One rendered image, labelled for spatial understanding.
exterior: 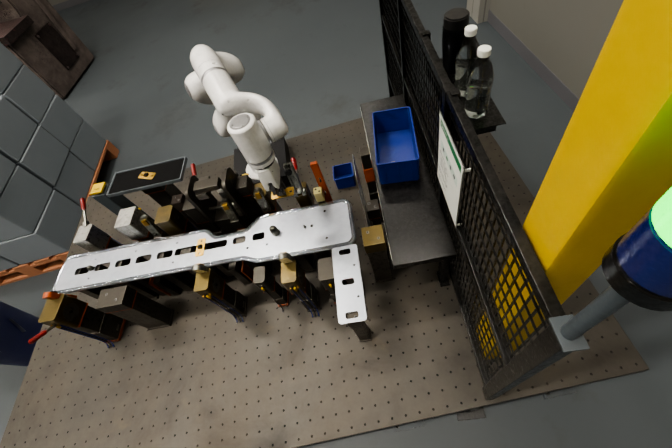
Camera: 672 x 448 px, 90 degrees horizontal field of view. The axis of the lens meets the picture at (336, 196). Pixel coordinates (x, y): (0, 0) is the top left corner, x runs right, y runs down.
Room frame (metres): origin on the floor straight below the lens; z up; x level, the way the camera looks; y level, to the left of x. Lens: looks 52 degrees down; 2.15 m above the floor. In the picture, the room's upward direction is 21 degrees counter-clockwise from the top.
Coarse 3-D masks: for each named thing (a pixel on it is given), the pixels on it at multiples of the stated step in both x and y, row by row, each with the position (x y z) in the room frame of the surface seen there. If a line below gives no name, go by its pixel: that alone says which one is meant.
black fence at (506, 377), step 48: (384, 0) 1.78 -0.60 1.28; (384, 48) 1.88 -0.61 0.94; (432, 48) 0.85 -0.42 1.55; (432, 96) 0.84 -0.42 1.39; (432, 144) 0.84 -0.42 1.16; (480, 144) 0.46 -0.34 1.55; (528, 240) 0.21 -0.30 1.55; (480, 288) 0.27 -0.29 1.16; (528, 288) 0.15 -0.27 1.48; (480, 336) 0.20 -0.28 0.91; (528, 336) 0.09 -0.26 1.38
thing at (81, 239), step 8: (88, 224) 1.20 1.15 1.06; (80, 232) 1.17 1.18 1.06; (88, 232) 1.15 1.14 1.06; (96, 232) 1.17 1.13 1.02; (104, 232) 1.20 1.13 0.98; (80, 240) 1.12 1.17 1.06; (88, 240) 1.12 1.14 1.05; (96, 240) 1.14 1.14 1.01; (104, 240) 1.16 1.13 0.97; (112, 240) 1.19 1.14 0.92; (88, 248) 1.12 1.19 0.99; (96, 248) 1.12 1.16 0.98; (104, 248) 1.12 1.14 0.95
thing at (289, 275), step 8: (288, 264) 0.63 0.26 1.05; (296, 264) 0.62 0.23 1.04; (288, 272) 0.60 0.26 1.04; (296, 272) 0.59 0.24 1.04; (304, 272) 0.63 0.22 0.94; (288, 280) 0.57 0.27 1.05; (296, 280) 0.56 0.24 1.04; (304, 280) 0.60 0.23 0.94; (288, 288) 0.56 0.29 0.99; (296, 288) 0.56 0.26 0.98; (304, 288) 0.56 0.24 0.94; (312, 288) 0.61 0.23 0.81; (304, 296) 0.57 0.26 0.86; (312, 296) 0.58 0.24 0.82; (304, 304) 0.57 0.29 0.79; (312, 304) 0.55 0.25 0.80
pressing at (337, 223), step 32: (256, 224) 0.89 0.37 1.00; (288, 224) 0.83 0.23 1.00; (320, 224) 0.78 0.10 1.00; (352, 224) 0.72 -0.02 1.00; (96, 256) 1.05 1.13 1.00; (128, 256) 0.98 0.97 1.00; (192, 256) 0.86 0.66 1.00; (224, 256) 0.80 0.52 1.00; (256, 256) 0.74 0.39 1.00; (64, 288) 0.94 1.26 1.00
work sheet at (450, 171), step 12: (444, 120) 0.65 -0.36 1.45; (444, 132) 0.64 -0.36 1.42; (444, 144) 0.64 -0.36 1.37; (444, 156) 0.63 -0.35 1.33; (456, 156) 0.53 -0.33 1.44; (444, 168) 0.62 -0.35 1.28; (456, 168) 0.52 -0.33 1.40; (468, 168) 0.48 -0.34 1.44; (444, 180) 0.61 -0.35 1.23; (456, 180) 0.51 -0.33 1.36; (444, 192) 0.61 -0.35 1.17; (456, 192) 0.51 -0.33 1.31; (456, 204) 0.49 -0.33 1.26; (456, 216) 0.48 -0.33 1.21; (456, 228) 0.48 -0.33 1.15
